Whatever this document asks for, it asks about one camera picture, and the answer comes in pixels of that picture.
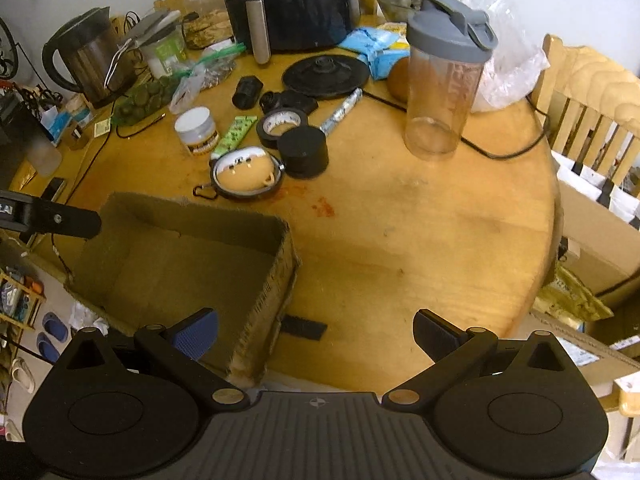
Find small black cylinder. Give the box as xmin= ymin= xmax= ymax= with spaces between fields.
xmin=232 ymin=75 xmax=264 ymax=110

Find black smartphone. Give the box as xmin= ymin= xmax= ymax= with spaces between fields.
xmin=39 ymin=177 xmax=66 ymax=204

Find brown crumpled bag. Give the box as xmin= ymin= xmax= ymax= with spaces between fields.
xmin=182 ymin=9 xmax=236 ymax=51

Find black air fryer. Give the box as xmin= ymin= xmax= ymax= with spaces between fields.
xmin=224 ymin=0 xmax=362 ymax=64

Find white tub green label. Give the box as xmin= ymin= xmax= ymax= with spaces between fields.
xmin=142 ymin=25 xmax=189 ymax=79

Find cardboard box with white papers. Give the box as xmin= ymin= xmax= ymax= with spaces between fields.
xmin=549 ymin=152 xmax=640 ymax=307

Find clear shaker bottle grey lid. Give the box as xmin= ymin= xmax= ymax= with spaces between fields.
xmin=404 ymin=0 xmax=499 ymax=162

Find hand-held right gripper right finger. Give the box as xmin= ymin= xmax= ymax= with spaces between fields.
xmin=382 ymin=309 xmax=576 ymax=413

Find black tape roll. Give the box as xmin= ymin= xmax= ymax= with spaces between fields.
xmin=256 ymin=108 xmax=310 ymax=150

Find blue slipper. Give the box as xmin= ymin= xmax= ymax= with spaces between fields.
xmin=37 ymin=332 xmax=64 ymax=362
xmin=42 ymin=312 xmax=70 ymax=341

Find golden foil bag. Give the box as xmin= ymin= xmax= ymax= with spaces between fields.
xmin=532 ymin=264 xmax=614 ymax=322

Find black strap piece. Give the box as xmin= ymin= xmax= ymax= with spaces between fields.
xmin=279 ymin=314 xmax=329 ymax=341

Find black power adapter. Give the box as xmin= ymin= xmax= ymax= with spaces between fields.
xmin=260 ymin=90 xmax=320 ymax=116

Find clear crumpled plastic bag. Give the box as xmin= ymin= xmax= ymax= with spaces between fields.
xmin=467 ymin=4 xmax=551 ymax=114

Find black round tin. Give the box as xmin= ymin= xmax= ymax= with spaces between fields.
xmin=277 ymin=126 xmax=330 ymax=180

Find grey translucent container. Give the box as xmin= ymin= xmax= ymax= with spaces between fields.
xmin=20 ymin=127 xmax=64 ymax=179

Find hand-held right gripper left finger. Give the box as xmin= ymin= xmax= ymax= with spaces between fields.
xmin=59 ymin=309 xmax=251 ymax=414

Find wooden chair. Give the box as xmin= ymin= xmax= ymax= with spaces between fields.
xmin=529 ymin=34 xmax=640 ymax=187

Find green net bag dark balls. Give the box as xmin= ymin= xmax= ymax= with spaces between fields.
xmin=110 ymin=42 xmax=247 ymax=129

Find black round kettle base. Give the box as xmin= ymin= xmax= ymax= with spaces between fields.
xmin=281 ymin=55 xmax=371 ymax=100

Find white charging cable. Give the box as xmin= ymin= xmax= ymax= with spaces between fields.
xmin=104 ymin=36 xmax=135 ymax=92

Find blue snack packet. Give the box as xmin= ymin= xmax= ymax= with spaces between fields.
xmin=367 ymin=44 xmax=412 ymax=81
xmin=340 ymin=27 xmax=397 ymax=57

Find green patterned tube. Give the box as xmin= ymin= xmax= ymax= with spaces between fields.
xmin=210 ymin=115 xmax=259 ymax=159

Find black cable with plug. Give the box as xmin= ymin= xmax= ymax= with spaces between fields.
xmin=115 ymin=112 xmax=169 ymax=139

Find wooden shoe rack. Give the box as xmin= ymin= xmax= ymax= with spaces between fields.
xmin=0 ymin=269 xmax=47 ymax=332

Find white lidded jar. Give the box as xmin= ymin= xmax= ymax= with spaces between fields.
xmin=174 ymin=107 xmax=221 ymax=159

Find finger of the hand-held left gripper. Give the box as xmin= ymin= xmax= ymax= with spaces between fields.
xmin=20 ymin=195 xmax=103 ymax=239

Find round case with orange plush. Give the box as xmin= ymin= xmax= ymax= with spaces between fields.
xmin=193 ymin=146 xmax=286 ymax=203

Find black steel electric kettle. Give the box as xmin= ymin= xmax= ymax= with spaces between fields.
xmin=42 ymin=6 xmax=137 ymax=109

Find white slipper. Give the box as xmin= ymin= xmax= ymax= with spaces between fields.
xmin=10 ymin=357 xmax=36 ymax=394

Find black power cable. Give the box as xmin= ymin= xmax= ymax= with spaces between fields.
xmin=362 ymin=89 xmax=551 ymax=162

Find silver smartphone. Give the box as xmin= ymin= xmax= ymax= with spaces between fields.
xmin=125 ymin=9 xmax=182 ymax=47

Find brown round fruit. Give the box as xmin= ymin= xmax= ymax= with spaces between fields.
xmin=387 ymin=57 xmax=412 ymax=101

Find silver foil stick packet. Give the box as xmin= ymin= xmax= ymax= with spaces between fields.
xmin=319 ymin=87 xmax=364 ymax=135

